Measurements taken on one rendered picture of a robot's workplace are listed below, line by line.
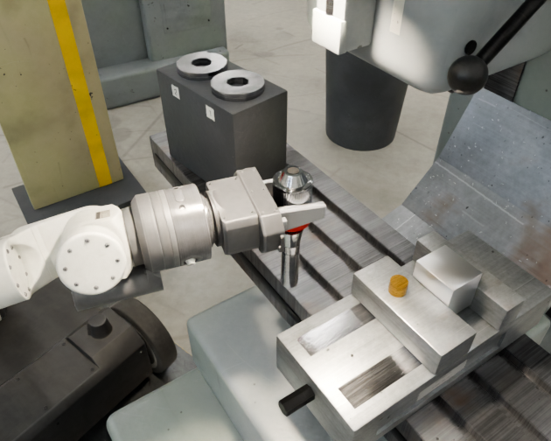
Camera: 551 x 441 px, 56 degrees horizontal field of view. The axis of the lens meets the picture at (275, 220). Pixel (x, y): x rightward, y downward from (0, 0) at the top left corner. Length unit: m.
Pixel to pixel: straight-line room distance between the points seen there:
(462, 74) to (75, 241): 0.37
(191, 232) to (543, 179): 0.62
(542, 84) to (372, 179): 1.71
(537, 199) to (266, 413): 0.56
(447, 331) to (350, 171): 2.04
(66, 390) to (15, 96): 1.40
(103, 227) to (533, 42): 0.45
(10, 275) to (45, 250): 0.07
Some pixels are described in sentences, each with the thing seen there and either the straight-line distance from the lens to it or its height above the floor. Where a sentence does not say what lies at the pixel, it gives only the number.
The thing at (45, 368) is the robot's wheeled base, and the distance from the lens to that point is 1.22.
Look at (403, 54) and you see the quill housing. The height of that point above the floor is 1.35.
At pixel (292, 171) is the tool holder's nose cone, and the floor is 1.19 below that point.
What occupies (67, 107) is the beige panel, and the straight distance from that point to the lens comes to 2.36.
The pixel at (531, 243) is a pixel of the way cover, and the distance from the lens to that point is 0.95.
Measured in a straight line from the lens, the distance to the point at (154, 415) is 0.92.
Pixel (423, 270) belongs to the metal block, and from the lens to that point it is 0.66.
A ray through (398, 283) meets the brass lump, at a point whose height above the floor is 1.06.
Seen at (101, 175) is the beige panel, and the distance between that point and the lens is 2.55.
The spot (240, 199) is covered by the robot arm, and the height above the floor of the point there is 1.17.
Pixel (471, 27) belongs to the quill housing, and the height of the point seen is 1.38.
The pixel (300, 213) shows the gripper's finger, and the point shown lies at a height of 1.15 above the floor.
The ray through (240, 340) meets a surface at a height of 0.86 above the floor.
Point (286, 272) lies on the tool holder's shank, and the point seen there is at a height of 1.03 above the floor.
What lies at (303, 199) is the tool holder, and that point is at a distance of 0.59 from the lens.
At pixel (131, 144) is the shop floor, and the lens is 2.91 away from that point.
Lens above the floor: 1.53
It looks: 41 degrees down
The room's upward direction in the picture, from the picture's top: straight up
